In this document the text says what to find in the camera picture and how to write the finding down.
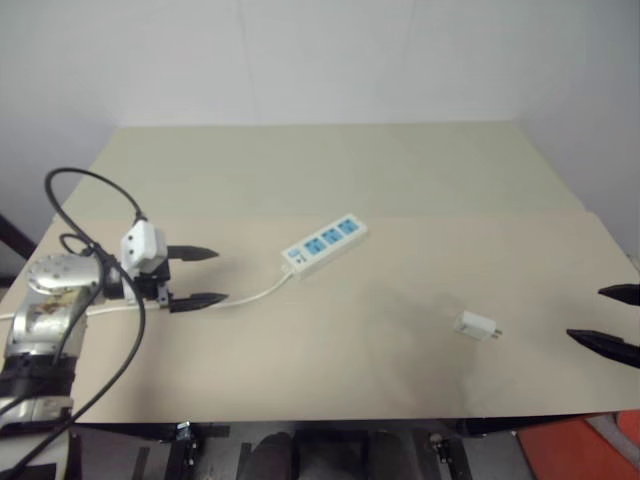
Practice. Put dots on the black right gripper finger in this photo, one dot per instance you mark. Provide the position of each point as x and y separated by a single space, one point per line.
622 293
605 344

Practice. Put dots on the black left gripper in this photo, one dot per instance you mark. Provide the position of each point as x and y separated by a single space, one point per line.
151 286

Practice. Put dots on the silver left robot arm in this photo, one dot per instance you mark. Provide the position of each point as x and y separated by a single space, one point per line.
52 280

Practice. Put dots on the white plug adapter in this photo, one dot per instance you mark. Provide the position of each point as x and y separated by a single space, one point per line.
472 325

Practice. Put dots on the white and blue power strip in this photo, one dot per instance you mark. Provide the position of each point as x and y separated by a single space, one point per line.
325 240

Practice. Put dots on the orange object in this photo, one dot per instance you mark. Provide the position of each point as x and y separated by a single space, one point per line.
575 450

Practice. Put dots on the dark rounded shape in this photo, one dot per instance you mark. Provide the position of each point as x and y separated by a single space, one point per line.
272 455

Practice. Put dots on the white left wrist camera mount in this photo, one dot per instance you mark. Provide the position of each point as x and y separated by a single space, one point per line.
142 245

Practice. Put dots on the black table frame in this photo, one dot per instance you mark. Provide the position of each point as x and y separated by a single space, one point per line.
350 440

